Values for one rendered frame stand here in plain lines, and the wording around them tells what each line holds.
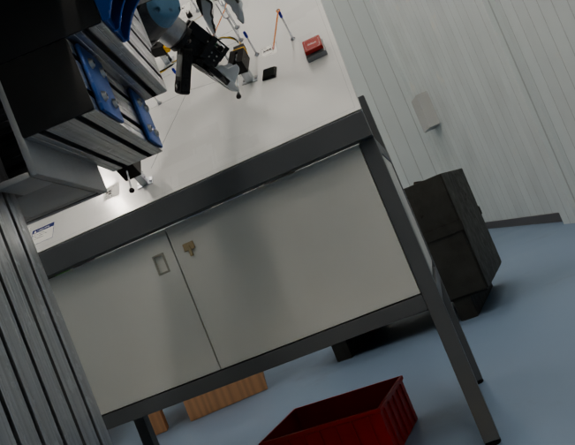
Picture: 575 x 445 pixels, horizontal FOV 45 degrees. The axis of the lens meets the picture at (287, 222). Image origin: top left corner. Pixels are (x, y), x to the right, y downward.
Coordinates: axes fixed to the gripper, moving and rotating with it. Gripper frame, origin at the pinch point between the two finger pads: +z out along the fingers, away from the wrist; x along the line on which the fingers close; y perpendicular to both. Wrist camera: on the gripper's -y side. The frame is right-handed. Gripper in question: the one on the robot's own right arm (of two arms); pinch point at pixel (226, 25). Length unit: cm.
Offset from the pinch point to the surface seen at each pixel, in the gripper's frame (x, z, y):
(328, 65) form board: -23.3, 17.5, -2.5
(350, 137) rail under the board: -28.3, 30.6, -24.0
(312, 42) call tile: -19.9, 11.5, 2.2
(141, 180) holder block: 27.7, 26.7, -27.1
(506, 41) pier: -66, 130, 382
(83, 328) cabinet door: 53, 57, -46
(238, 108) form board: 2.2, 20.2, -8.3
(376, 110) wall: 121, 273, 744
